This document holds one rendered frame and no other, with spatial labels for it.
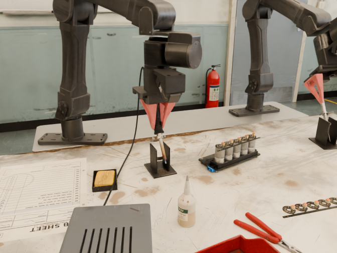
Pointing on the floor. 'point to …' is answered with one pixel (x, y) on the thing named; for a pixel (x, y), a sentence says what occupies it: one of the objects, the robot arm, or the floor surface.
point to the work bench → (212, 186)
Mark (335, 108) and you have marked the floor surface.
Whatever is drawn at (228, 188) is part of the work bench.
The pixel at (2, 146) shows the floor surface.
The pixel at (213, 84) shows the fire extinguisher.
